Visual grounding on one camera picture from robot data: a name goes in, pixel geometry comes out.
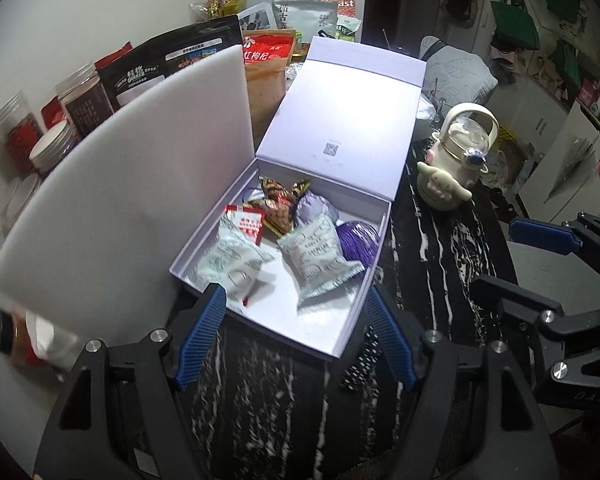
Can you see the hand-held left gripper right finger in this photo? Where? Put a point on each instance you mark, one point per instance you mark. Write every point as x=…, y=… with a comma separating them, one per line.
x=390, y=335

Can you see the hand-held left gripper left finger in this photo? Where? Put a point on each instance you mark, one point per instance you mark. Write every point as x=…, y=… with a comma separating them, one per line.
x=202, y=332

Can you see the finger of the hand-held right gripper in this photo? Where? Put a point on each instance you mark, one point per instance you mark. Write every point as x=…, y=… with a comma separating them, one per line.
x=510, y=296
x=542, y=236

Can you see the white snack packet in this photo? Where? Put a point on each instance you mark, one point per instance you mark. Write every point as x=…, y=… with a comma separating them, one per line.
x=315, y=255
x=235, y=260

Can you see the dark purple round pouch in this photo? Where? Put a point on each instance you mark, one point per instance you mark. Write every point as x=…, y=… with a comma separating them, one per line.
x=357, y=242

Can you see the lavender sachet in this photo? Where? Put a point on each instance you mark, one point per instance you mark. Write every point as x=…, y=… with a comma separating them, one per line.
x=310, y=207

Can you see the lavender gift box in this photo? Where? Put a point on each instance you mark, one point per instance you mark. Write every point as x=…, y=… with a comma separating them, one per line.
x=350, y=110

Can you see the black polka-dot scrunchie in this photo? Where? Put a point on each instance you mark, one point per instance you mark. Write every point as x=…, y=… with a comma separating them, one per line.
x=360, y=365

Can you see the white cabinet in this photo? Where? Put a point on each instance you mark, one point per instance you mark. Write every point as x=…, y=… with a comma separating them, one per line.
x=570, y=170

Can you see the cream cartoon kettle bottle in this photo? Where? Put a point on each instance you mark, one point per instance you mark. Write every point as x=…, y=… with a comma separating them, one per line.
x=450, y=190

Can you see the brown triangular snack packet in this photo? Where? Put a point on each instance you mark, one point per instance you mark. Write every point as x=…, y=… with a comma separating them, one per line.
x=280, y=217
x=280, y=187

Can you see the white foam board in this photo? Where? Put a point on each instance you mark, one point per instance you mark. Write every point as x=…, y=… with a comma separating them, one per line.
x=130, y=185

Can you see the grey quilted cushion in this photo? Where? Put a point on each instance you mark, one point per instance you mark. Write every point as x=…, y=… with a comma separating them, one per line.
x=460, y=75

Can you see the bottle with black cap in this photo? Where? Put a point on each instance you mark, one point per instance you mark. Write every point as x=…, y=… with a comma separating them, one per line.
x=5, y=332

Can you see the green tote bag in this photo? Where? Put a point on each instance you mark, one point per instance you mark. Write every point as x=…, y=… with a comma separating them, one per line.
x=515, y=27

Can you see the clear plastic jar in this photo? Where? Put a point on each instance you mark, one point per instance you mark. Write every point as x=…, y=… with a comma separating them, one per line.
x=22, y=200

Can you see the jar with white lid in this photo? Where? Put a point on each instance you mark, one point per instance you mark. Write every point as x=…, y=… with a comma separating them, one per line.
x=50, y=152

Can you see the red goji berry pouch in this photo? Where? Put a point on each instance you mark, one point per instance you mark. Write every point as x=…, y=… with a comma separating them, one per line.
x=265, y=90

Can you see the clear jar with dark label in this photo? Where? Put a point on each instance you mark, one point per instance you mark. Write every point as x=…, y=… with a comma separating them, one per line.
x=87, y=110

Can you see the black pouch with red top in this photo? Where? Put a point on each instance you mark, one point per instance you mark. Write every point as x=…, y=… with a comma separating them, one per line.
x=125, y=80

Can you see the green packet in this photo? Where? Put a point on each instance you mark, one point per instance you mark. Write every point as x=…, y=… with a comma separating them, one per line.
x=348, y=30

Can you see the large black pouch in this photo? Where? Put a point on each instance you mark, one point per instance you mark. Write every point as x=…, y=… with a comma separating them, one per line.
x=195, y=40

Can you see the white and red paper bag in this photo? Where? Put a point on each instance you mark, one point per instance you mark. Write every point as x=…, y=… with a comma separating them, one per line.
x=340, y=2

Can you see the photo card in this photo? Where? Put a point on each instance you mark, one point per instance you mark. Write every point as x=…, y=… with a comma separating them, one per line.
x=257, y=17

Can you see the grey tea pouch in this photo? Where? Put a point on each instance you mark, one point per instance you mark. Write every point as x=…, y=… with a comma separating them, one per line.
x=305, y=15

